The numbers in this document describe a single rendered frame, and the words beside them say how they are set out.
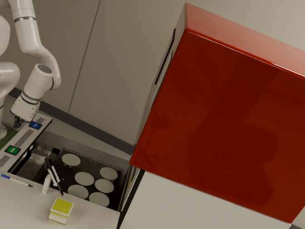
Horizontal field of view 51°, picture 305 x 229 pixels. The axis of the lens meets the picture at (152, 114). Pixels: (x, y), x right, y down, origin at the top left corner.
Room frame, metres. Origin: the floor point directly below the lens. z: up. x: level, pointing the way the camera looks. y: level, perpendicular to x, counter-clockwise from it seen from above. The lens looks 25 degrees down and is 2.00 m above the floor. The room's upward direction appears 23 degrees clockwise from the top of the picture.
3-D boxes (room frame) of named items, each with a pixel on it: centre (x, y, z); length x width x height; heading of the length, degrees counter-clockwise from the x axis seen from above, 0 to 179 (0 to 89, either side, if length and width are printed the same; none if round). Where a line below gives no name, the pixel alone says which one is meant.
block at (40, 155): (1.34, 0.46, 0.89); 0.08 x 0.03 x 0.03; 95
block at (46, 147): (1.42, 0.47, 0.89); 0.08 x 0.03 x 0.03; 95
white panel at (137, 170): (1.51, -0.02, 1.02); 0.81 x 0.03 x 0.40; 5
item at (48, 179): (1.05, 0.28, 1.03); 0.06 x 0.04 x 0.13; 95
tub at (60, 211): (0.94, 0.19, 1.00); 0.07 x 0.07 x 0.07; 5
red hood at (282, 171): (1.54, -0.33, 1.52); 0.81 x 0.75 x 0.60; 5
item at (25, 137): (1.34, 0.56, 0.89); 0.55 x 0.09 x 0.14; 5
